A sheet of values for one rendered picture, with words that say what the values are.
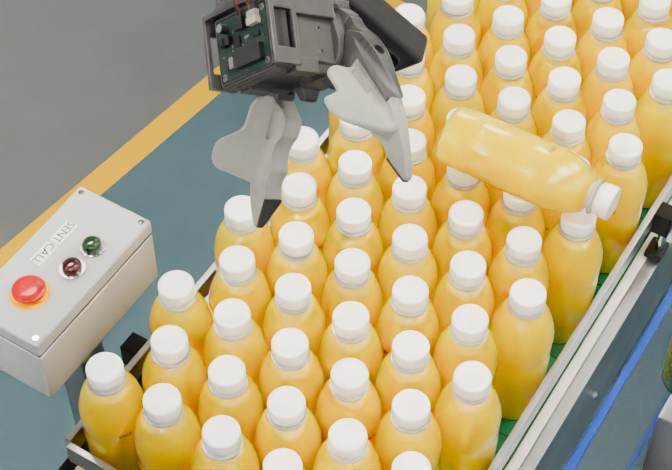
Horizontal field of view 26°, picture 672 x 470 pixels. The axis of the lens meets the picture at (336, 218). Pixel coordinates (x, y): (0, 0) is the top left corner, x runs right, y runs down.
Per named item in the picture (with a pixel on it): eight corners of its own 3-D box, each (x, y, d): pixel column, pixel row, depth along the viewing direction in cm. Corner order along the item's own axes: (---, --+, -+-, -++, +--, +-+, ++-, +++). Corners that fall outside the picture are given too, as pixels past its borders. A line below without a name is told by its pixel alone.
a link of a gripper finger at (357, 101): (352, 179, 90) (281, 85, 95) (419, 183, 94) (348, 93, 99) (376, 140, 88) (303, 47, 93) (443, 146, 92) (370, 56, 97)
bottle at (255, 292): (235, 398, 170) (226, 303, 156) (205, 357, 174) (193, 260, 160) (286, 370, 173) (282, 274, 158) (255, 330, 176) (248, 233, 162)
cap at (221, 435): (229, 417, 147) (228, 408, 146) (248, 446, 145) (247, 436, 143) (195, 435, 146) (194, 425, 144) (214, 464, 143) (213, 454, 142)
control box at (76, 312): (-20, 359, 162) (-38, 304, 154) (91, 240, 173) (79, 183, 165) (51, 399, 158) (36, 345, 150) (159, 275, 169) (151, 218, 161)
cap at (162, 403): (139, 421, 147) (137, 411, 145) (149, 389, 149) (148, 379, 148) (176, 427, 146) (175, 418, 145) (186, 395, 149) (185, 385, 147)
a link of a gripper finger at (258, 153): (183, 208, 102) (219, 84, 100) (249, 210, 106) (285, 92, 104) (208, 226, 100) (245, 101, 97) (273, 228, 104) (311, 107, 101)
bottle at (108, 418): (85, 455, 165) (62, 363, 151) (143, 431, 167) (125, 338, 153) (107, 505, 161) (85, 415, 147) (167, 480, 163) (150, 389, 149)
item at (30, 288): (5, 298, 155) (3, 291, 154) (27, 275, 157) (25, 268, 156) (32, 312, 153) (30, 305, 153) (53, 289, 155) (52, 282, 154)
